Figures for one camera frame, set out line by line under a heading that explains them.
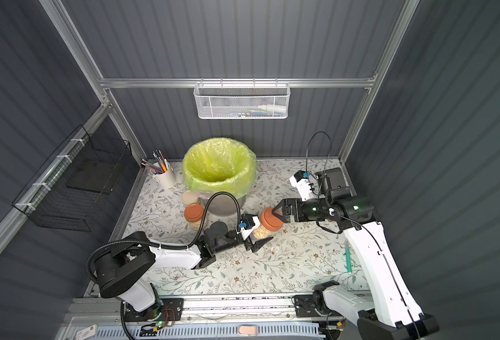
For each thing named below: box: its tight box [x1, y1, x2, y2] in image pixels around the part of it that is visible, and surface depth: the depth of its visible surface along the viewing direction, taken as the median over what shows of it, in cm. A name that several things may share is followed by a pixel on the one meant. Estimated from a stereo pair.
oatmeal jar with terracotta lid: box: [253, 207, 284, 239], surface depth 68 cm
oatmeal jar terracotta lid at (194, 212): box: [184, 203, 204, 224], surface depth 88 cm
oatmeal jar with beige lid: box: [181, 189, 200, 207], surface depth 99 cm
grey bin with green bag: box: [182, 137, 258, 216], surface depth 89 cm
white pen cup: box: [150, 162, 177, 190], surface depth 107 cm
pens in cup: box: [140, 149, 168, 174], surface depth 107 cm
